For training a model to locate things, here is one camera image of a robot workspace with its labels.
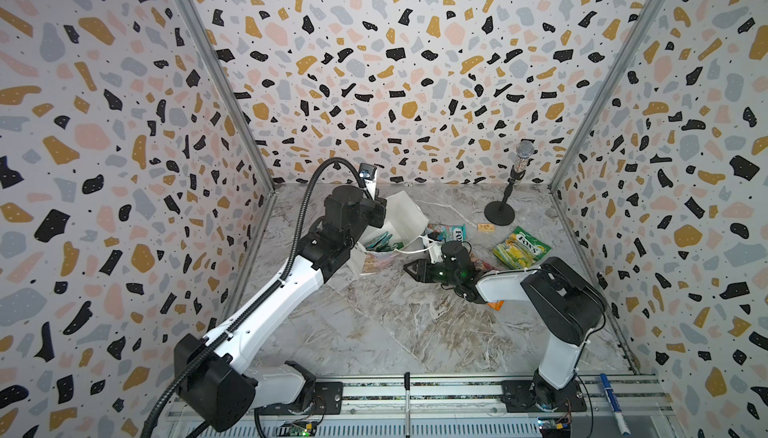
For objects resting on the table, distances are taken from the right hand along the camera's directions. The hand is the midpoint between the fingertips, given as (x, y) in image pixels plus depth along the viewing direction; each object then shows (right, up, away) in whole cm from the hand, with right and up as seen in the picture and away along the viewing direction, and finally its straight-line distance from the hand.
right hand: (403, 262), depth 90 cm
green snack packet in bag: (-6, +6, -1) cm, 9 cm away
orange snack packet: (+28, -13, 0) cm, 31 cm away
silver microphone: (+35, +33, -4) cm, 48 cm away
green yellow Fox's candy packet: (+39, +3, +11) cm, 41 cm away
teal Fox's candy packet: (+17, +8, +15) cm, 24 cm away
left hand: (-6, +22, -18) cm, 29 cm away
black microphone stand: (+36, +15, +24) cm, 46 cm away
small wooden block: (+30, +9, +20) cm, 37 cm away
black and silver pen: (+1, -29, -13) cm, 32 cm away
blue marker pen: (+52, -32, -17) cm, 63 cm away
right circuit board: (+38, -37, -18) cm, 55 cm away
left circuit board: (-25, -36, -19) cm, 48 cm away
